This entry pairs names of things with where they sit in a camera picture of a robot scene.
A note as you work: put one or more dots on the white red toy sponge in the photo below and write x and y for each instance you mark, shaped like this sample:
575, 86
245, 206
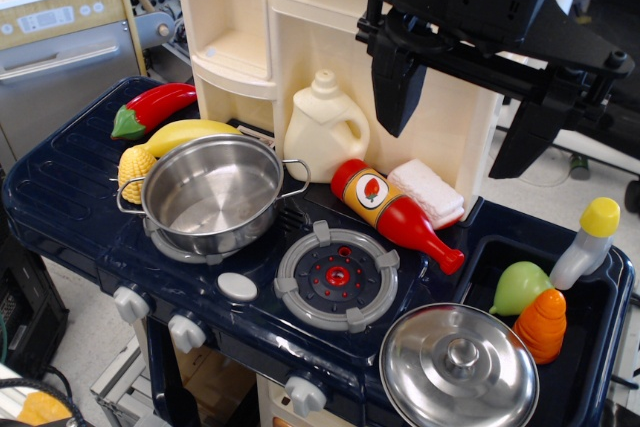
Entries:
441, 203

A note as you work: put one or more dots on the steel dishwasher appliance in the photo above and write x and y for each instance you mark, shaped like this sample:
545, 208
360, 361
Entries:
57, 56

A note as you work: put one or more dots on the grey middle stove knob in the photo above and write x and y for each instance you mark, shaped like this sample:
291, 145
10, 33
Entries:
186, 334

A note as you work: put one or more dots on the grey left stove knob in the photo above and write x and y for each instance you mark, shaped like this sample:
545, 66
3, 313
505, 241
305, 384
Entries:
130, 305

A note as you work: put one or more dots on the grey stove knob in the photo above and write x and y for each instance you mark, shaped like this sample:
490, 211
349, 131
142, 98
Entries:
130, 305
305, 396
186, 334

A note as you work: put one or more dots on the grey left stove burner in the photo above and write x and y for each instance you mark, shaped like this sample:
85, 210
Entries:
168, 249

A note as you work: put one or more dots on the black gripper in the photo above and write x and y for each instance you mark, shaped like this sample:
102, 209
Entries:
528, 50

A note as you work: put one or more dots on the red toy ketchup bottle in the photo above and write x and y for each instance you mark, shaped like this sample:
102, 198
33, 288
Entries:
391, 212

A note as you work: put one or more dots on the stainless steel pot lid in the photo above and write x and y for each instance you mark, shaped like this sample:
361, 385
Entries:
450, 364

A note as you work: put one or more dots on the yellow toy corn cob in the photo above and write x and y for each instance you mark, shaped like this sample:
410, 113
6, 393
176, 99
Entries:
135, 162

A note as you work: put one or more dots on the yellow toy banana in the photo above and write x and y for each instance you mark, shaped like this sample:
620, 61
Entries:
179, 132

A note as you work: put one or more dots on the green toy pear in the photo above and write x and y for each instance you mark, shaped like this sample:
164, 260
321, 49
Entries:
517, 288

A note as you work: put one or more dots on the grey oval stove button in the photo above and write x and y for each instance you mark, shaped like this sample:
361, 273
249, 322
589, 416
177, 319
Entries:
237, 287

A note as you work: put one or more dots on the grey stove burner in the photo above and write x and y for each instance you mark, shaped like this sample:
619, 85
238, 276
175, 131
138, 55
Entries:
337, 279
168, 249

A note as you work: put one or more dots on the grey right stove knob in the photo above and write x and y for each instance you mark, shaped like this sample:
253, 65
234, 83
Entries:
305, 396

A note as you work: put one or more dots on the orange toy carrot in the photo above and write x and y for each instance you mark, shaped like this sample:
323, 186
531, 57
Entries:
542, 326

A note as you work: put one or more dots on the grey right stove burner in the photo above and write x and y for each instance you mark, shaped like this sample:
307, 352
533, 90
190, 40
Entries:
337, 279

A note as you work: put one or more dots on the navy toy kitchen counter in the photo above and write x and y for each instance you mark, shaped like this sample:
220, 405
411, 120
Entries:
61, 203

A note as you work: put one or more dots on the cream toy detergent jug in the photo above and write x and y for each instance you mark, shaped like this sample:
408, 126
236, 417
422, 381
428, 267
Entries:
326, 129

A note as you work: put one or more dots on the grey bottle yellow cap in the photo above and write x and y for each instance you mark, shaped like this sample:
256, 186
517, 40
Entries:
599, 223

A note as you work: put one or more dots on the cream toy kitchen shelf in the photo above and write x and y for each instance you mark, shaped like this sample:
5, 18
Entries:
249, 58

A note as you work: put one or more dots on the red toy chili pepper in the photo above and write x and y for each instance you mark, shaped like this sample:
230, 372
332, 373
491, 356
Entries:
148, 110

